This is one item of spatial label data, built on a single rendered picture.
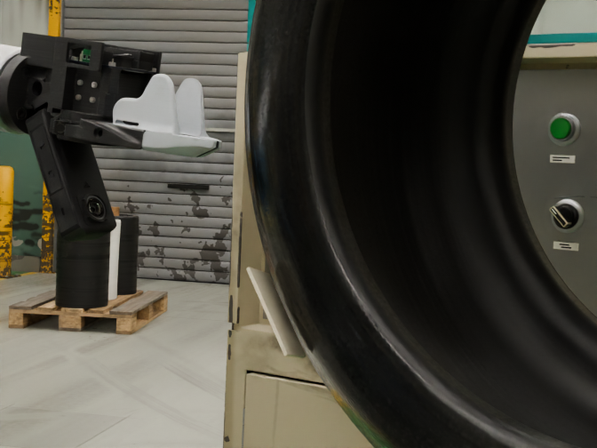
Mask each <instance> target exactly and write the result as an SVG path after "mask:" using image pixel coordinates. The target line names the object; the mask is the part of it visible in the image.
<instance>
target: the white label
mask: <svg viewBox="0 0 597 448"><path fill-rule="evenodd" d="M246 270H247V272H248V274H249V277H250V279H251V281H252V284H253V286H254V288H255V290H256V293H257V295H258V296H259V300H260V302H261V304H262V307H263V309H264V310H265V312H266V315H267V318H268V321H269V323H270V324H271V326H272V329H273V331H274V333H275V337H276V338H277V340H278V342H279V345H280V347H281V349H282V352H283V354H284V355H285V356H293V357H301V358H304V357H306V355H305V352H304V350H303V348H302V347H301V344H300V342H299V339H298V336H297V334H296V333H295V331H294V328H293V326H292V324H291V320H290V319H289V317H288V315H287V313H286V310H285V308H284V306H283V303H282V301H281V299H280V297H279V294H278V292H277V290H276V289H275V285H274V283H273V281H272V278H271V276H270V275H269V274H268V273H266V272H263V271H260V270H257V269H255V268H250V267H248V268H246Z"/></svg>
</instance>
